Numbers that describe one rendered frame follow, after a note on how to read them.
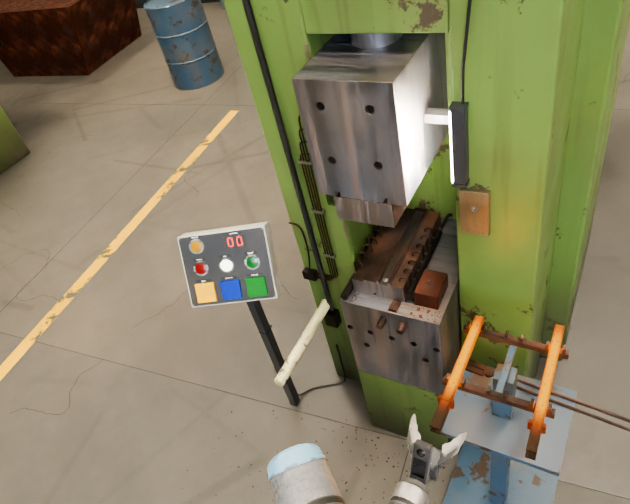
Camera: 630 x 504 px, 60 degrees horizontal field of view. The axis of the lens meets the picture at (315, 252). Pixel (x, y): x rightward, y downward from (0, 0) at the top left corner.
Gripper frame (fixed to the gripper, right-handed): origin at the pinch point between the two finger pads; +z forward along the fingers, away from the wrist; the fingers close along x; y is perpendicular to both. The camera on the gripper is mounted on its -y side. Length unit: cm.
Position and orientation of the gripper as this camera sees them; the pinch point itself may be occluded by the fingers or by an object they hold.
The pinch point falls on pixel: (439, 421)
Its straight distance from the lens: 163.5
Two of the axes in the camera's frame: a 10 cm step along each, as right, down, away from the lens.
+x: 8.6, 2.0, -4.7
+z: 4.7, -6.6, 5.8
